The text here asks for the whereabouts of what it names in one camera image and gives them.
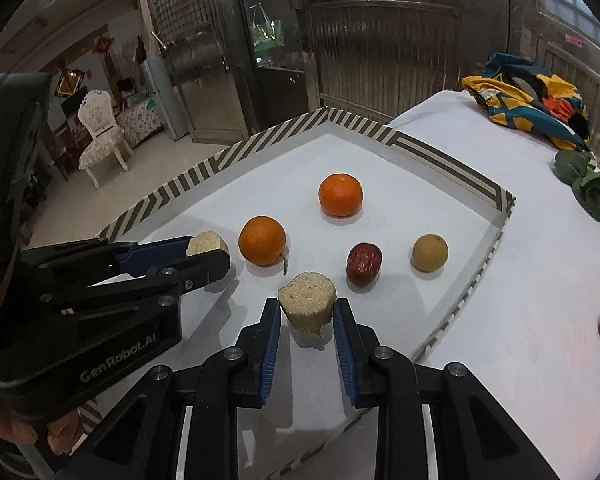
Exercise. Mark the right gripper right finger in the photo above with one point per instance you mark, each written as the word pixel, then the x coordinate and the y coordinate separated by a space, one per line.
pixel 376 376

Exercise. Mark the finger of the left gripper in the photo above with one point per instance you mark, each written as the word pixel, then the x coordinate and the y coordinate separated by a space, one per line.
pixel 98 258
pixel 74 299

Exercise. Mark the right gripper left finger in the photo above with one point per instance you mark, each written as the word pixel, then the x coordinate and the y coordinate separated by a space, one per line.
pixel 240 376

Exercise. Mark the small cake piece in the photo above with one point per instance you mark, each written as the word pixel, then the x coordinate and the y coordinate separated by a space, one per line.
pixel 206 241

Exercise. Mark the orange mandarin with stem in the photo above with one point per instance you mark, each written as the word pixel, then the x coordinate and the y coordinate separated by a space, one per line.
pixel 262 242

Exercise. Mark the large red jujube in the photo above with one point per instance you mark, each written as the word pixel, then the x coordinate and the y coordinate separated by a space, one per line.
pixel 363 264

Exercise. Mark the brown longan fruit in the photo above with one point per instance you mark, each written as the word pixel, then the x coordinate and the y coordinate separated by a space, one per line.
pixel 429 253

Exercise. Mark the person's left hand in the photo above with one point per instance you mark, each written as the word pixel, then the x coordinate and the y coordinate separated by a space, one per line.
pixel 62 434

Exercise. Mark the white ornate chair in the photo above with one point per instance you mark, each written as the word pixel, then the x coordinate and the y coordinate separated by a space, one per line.
pixel 96 114

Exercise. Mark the striped tray box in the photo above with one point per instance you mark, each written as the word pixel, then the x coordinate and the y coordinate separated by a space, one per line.
pixel 410 189

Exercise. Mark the dark green leafy vegetable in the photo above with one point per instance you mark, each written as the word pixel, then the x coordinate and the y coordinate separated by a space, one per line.
pixel 576 169

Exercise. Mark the colourful crumpled cloth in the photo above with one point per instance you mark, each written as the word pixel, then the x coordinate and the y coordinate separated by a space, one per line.
pixel 521 94

